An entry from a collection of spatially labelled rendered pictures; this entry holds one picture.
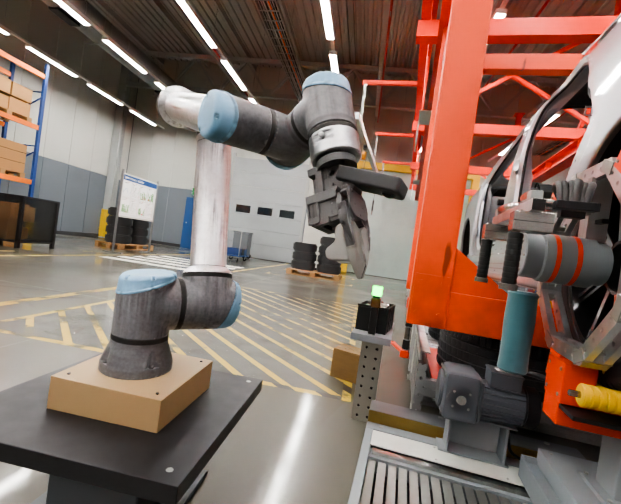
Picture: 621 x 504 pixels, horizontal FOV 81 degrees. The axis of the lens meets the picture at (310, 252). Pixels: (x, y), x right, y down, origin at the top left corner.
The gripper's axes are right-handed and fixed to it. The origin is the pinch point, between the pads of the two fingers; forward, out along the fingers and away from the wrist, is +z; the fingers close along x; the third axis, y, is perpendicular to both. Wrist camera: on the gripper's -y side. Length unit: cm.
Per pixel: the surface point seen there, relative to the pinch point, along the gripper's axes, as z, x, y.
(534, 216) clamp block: -15, -48, -27
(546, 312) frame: 7, -90, -25
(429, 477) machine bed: 57, -88, 22
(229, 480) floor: 49, -45, 74
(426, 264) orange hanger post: -19, -103, 13
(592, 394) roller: 29, -64, -29
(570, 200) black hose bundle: -17, -49, -35
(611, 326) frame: 13, -53, -36
